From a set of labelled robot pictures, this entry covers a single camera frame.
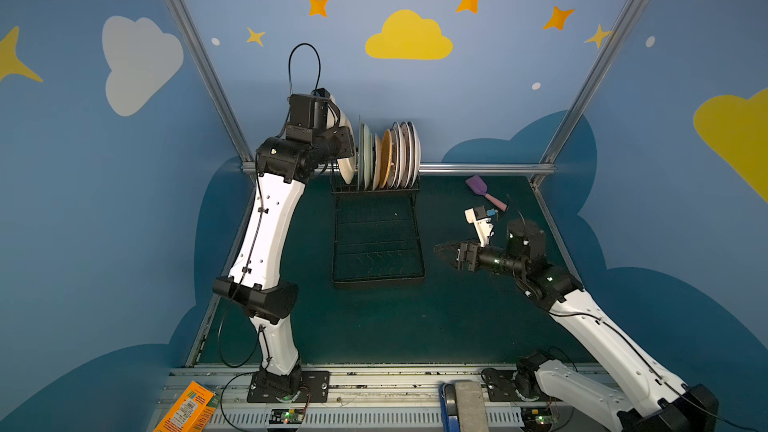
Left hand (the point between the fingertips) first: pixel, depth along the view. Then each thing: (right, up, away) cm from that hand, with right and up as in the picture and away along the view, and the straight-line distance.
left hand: (351, 136), depth 70 cm
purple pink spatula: (+46, -9, +49) cm, 68 cm away
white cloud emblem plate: (+12, -6, +10) cm, 16 cm away
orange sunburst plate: (+11, -3, +10) cm, 15 cm away
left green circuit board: (-16, -68, +1) cm, 70 cm away
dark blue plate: (+6, -7, +12) cm, 15 cm away
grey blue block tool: (+26, -64, -1) cm, 70 cm away
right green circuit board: (+45, -69, +1) cm, 82 cm away
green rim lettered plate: (+16, -3, +10) cm, 19 cm away
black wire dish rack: (+5, -27, +30) cm, 41 cm away
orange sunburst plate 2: (+14, -2, +11) cm, 18 cm away
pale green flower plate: (+3, -3, +9) cm, 10 cm away
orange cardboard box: (-36, -64, -3) cm, 74 cm away
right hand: (+23, -26, 0) cm, 35 cm away
